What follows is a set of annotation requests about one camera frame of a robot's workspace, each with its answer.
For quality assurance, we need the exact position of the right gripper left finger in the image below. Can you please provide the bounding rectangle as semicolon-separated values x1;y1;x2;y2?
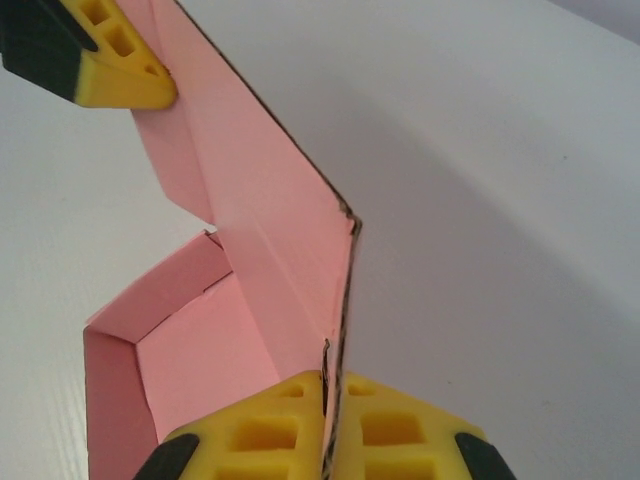
132;370;327;480

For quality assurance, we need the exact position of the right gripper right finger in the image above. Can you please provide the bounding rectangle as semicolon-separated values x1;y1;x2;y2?
339;372;521;480

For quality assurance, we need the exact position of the pink paper box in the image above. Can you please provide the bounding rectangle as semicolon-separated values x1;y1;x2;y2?
82;0;364;480

